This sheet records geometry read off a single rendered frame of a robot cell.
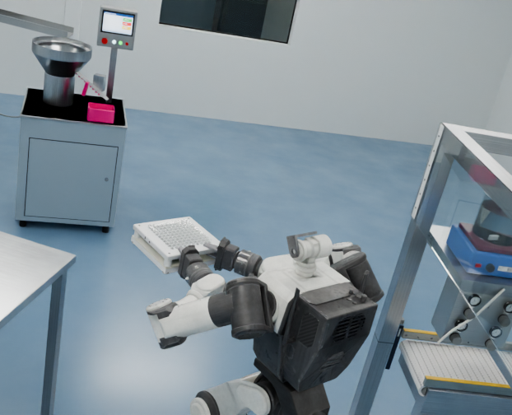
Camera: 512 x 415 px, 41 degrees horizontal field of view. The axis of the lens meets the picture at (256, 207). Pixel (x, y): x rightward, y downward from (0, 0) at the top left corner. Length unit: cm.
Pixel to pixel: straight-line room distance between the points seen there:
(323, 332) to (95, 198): 289
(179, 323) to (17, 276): 80
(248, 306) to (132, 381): 170
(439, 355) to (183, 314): 109
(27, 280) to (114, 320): 138
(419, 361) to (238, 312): 93
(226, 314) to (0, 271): 99
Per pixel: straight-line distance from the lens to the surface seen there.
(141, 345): 369
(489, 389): 255
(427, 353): 263
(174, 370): 356
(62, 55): 438
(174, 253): 239
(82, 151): 440
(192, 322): 191
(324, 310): 187
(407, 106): 793
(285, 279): 195
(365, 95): 769
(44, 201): 455
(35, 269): 258
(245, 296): 184
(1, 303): 240
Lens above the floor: 220
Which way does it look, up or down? 24 degrees down
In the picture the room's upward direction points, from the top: 12 degrees clockwise
